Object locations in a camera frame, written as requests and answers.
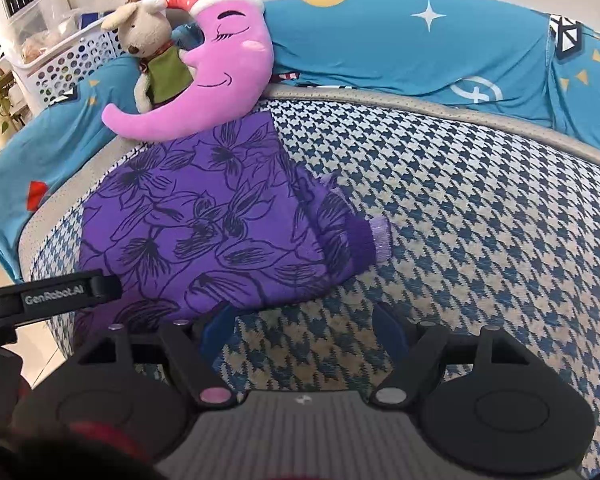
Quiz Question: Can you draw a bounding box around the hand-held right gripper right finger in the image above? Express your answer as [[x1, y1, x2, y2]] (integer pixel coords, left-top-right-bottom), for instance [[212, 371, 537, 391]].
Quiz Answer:
[[371, 302, 536, 407]]

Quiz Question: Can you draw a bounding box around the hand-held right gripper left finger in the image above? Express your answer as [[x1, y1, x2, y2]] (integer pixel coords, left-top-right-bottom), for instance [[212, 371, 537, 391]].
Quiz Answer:
[[72, 301, 242, 407]]

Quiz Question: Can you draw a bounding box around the purple floral shirt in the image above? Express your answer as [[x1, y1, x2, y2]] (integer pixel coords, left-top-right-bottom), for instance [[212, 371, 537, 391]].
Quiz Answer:
[[72, 112, 393, 351]]

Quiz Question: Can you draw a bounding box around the houndstooth mattress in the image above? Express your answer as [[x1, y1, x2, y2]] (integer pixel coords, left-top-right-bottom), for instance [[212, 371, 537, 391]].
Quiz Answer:
[[17, 82, 600, 476]]

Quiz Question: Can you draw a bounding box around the blue printed blanket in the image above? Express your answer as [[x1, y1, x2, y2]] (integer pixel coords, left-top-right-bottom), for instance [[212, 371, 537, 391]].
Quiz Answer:
[[0, 52, 141, 281]]

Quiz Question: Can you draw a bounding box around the green potted plant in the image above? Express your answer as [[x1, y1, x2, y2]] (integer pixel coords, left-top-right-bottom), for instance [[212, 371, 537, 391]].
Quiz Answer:
[[0, 42, 23, 136]]

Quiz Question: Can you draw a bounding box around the white plastic basket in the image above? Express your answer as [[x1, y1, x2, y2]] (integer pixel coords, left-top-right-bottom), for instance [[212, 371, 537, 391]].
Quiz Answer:
[[10, 10, 128, 111]]

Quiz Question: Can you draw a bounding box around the pink moon plush pillow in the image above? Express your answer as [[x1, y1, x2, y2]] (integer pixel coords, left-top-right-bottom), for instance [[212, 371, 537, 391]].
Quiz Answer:
[[101, 0, 275, 141]]

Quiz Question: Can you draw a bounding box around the bunny plush toy green vest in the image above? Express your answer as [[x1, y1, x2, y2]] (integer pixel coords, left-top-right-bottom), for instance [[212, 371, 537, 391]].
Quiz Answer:
[[100, 0, 196, 113]]

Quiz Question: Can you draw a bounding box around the clear plastic storage box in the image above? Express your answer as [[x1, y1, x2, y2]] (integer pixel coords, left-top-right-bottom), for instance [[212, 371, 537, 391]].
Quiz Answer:
[[7, 0, 81, 61]]

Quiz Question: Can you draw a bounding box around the blue printed pillow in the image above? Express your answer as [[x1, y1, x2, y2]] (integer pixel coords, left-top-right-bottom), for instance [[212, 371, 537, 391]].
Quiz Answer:
[[262, 0, 600, 161]]

